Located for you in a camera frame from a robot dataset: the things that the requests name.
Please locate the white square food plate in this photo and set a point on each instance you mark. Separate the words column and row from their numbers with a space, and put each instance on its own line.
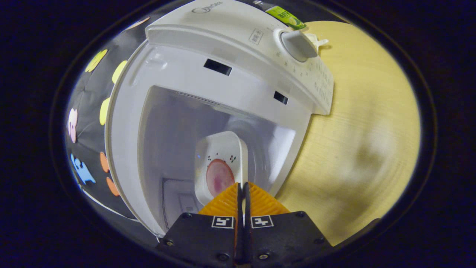
column 223, row 145

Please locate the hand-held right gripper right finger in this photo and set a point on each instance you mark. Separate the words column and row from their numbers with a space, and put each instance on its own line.
column 286, row 238

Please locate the pink round food slice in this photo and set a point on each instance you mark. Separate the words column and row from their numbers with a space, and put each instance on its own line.
column 219, row 176

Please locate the white divided snack dish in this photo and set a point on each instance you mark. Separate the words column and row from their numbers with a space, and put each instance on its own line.
column 314, row 39

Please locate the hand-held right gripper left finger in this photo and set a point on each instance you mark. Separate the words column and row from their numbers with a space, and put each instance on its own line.
column 202, row 238

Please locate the black backdrop cloth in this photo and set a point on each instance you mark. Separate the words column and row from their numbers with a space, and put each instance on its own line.
column 89, row 143

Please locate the green label drink bottle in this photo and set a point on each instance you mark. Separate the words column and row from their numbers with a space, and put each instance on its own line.
column 286, row 16

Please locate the white microwave oven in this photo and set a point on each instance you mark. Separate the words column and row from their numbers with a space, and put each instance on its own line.
column 223, row 37

